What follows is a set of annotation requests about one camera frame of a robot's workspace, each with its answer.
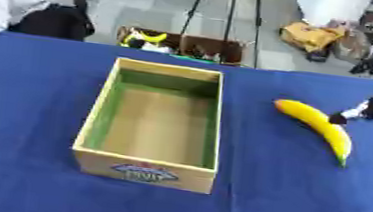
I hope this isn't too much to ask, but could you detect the black tripod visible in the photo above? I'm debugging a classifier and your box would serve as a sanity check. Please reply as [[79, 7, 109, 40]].
[[176, 0, 268, 69]]

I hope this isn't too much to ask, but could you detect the yellow toy banana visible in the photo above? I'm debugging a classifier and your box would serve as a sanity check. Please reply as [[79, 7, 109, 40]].
[[266, 98, 359, 169]]

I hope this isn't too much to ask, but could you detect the yellow bag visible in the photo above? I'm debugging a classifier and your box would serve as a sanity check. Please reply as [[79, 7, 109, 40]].
[[277, 18, 350, 66]]

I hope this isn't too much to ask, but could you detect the brown cardboard box of toys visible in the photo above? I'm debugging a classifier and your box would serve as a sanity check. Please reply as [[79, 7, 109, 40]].
[[113, 25, 250, 68]]

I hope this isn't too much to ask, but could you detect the white pillar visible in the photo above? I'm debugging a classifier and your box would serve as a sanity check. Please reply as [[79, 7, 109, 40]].
[[291, 0, 373, 32]]

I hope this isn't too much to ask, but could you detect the tan cardboard box green inside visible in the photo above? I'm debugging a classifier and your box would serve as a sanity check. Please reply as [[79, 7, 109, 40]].
[[67, 53, 230, 196]]

